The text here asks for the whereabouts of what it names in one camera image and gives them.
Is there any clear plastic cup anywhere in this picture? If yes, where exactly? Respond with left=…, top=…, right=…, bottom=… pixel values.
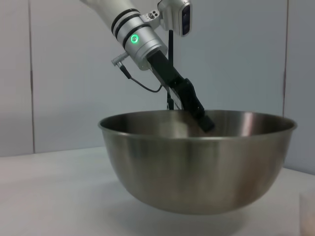
left=299, top=193, right=315, bottom=236

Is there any stainless steel mixing bowl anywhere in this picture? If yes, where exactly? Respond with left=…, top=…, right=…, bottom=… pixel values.
left=97, top=110, right=298, bottom=216

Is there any left gripper cable with plug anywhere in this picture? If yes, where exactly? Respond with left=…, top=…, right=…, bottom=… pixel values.
left=110, top=53, right=163, bottom=93

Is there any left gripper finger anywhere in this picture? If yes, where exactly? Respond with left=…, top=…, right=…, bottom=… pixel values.
left=171, top=78, right=216, bottom=134

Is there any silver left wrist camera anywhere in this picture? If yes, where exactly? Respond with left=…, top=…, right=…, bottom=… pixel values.
left=141, top=0, right=192, bottom=37

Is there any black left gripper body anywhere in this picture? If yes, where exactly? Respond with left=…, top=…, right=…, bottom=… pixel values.
left=147, top=50, right=185, bottom=111

